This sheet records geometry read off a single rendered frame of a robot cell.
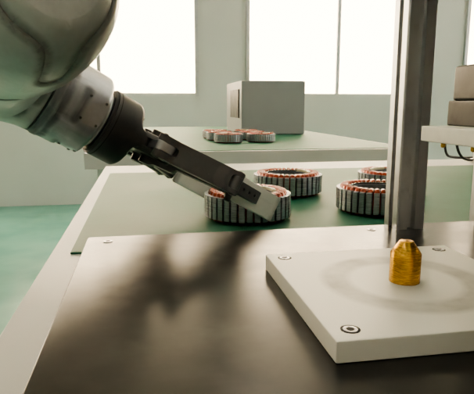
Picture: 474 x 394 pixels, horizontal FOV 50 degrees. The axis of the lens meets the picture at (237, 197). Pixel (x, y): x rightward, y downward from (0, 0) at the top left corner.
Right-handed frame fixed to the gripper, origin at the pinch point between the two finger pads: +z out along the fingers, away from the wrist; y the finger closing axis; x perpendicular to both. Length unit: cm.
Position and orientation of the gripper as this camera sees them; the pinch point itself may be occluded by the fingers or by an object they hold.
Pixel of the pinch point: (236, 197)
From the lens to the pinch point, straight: 65.4
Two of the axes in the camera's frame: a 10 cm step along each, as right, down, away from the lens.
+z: 7.4, 4.1, 5.4
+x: 4.3, -9.0, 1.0
